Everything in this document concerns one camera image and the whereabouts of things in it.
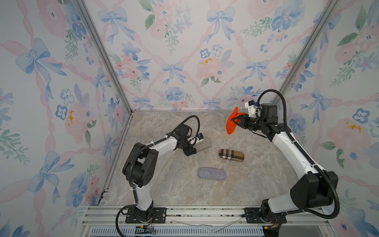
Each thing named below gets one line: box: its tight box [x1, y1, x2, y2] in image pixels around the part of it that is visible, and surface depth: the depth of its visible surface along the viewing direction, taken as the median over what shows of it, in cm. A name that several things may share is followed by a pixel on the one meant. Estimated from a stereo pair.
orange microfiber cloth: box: [226, 106, 246, 135], surface depth 81 cm
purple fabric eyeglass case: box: [197, 166, 227, 181], surface depth 87 cm
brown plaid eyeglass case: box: [218, 149, 245, 162], surface depth 94 cm
